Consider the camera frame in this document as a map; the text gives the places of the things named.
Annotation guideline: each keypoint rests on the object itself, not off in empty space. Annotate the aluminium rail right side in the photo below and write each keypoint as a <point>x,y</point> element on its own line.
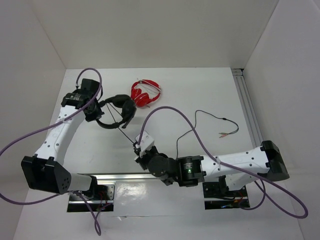
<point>247,107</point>

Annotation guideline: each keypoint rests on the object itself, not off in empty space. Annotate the aluminium rail front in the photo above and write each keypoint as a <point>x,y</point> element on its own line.
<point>127,177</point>

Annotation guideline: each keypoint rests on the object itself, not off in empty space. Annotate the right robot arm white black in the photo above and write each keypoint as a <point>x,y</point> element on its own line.
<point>230,171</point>

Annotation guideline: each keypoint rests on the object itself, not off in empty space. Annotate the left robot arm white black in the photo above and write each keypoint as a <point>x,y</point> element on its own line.
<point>44,171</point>

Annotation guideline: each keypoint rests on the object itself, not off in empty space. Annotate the red headphones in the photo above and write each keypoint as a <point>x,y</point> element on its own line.
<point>144,92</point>

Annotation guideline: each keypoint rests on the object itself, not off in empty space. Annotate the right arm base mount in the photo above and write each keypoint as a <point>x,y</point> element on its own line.
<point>214,199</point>

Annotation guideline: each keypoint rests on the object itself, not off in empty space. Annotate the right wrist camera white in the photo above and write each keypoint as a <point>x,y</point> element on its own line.
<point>146,143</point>

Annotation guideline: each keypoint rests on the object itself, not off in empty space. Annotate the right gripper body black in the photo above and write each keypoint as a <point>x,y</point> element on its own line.
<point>143,160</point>

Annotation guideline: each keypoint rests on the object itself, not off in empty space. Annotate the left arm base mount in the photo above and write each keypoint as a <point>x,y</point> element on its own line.
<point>102,201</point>

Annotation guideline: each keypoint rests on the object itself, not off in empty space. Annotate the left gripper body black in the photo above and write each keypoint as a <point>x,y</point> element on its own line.
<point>95,114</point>

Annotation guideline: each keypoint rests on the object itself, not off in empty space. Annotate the aluminium rail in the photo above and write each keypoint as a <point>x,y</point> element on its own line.
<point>247,107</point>
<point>127,177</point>

